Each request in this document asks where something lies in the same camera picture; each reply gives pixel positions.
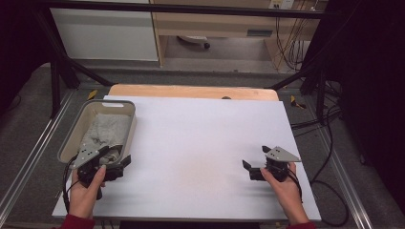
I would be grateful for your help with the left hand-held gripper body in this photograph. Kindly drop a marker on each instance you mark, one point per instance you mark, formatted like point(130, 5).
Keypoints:
point(86, 153)

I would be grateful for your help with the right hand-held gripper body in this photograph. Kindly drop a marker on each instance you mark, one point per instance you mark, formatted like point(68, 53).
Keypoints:
point(281, 155)

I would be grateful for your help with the grey cloth garment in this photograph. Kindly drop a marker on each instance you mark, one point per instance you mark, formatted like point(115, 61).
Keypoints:
point(106, 130)

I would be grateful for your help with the beige basket with grey rim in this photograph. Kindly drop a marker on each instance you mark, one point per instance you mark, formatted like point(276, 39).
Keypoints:
point(79, 127)

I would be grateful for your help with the person's right hand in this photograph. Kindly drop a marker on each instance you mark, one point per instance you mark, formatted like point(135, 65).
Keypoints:
point(285, 194)

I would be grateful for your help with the person's left hand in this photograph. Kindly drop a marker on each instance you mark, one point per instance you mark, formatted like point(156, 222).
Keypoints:
point(82, 198)

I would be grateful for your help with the white board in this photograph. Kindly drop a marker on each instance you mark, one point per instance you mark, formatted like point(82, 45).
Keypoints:
point(197, 146)

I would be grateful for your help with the yellow clamp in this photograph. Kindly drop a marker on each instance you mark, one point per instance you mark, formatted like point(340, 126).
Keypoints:
point(295, 102)
point(92, 94)

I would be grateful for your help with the black metal stand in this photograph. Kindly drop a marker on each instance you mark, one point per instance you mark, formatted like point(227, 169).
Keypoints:
point(57, 73)
point(313, 76)

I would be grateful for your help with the wooden table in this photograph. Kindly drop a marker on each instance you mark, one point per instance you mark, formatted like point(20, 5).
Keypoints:
point(191, 92)

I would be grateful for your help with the white cabinet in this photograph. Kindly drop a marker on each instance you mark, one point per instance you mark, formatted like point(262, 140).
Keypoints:
point(105, 35)

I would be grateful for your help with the black curtain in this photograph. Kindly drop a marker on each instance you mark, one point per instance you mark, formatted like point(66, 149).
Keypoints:
point(19, 47)
point(372, 79)

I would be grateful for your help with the office chair base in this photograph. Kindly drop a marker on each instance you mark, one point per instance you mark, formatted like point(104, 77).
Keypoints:
point(194, 39)

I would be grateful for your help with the wooden desk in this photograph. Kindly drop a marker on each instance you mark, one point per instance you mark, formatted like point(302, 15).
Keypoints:
point(223, 24)

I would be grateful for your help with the black metal crossbar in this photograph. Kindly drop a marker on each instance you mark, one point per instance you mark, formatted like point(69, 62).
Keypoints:
point(178, 9)

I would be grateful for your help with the aluminium rail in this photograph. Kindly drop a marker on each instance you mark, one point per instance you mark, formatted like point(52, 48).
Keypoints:
point(347, 184)
point(35, 149)

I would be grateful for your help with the white wall outlet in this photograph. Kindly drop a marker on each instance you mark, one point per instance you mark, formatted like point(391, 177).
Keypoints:
point(281, 4)

